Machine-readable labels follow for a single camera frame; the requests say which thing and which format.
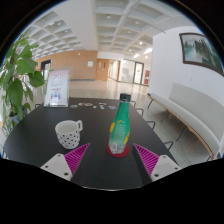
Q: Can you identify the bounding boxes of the dark framed landscape picture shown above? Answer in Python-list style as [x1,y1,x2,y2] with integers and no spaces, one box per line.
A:
[178,31,224,77]

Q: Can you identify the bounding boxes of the long white bench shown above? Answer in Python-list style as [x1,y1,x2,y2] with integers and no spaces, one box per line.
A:
[147,82,224,160]

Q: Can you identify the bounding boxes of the green leafy potted plant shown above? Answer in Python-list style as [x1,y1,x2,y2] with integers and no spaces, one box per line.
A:
[0,35,46,135]

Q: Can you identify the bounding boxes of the green plastic drink bottle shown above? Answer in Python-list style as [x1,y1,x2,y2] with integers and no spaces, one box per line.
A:
[108,93,132,155]

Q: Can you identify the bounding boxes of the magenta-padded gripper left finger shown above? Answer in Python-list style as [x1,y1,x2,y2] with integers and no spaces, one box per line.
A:
[39,142,93,185]

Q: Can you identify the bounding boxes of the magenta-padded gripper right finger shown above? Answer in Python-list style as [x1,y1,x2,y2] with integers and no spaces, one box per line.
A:
[132,143,183,187]

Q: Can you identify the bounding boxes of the white polka dot mug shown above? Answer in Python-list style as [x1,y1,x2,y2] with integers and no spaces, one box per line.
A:
[54,119,84,150]

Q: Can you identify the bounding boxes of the round ceiling lights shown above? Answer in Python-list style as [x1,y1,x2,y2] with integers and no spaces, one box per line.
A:
[46,13,155,60]

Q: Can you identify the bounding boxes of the wooden double door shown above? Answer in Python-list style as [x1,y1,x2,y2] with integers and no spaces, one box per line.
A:
[95,58,110,82]

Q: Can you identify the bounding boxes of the black wire chairs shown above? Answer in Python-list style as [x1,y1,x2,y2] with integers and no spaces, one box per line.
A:
[131,98,175,152]

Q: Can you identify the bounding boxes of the clear acrylic sign stand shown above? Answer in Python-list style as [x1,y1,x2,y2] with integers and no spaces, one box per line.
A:
[43,68,72,109]

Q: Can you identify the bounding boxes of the dark framed glass door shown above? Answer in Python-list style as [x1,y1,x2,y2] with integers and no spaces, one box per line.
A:
[132,61,145,85]

